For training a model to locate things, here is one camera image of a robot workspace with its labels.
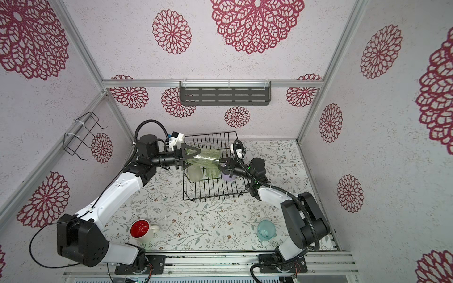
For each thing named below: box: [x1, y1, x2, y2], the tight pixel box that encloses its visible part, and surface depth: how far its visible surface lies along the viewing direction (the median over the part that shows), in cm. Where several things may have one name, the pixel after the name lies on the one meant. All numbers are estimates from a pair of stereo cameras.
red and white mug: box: [129, 219, 160, 242], surface depth 80 cm
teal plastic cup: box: [256, 219, 278, 242], surface depth 79 cm
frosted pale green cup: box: [187, 165, 203, 183], surface depth 99 cm
